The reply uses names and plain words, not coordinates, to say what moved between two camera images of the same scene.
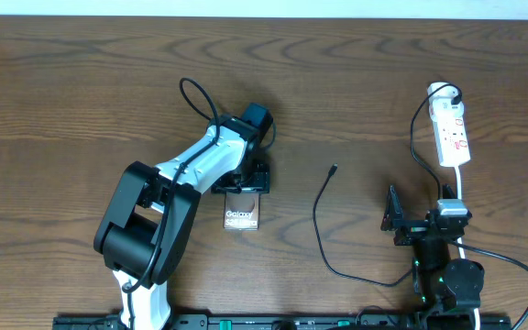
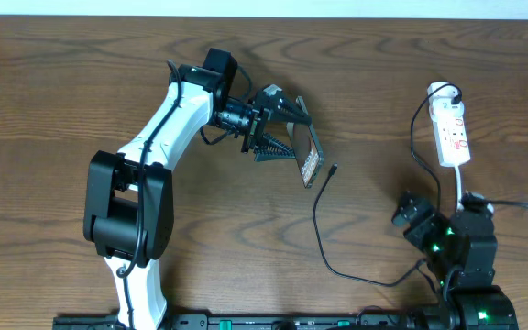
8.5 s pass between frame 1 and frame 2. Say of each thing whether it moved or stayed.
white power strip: stayed
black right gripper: moved
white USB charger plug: stayed
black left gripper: moved
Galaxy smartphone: moved
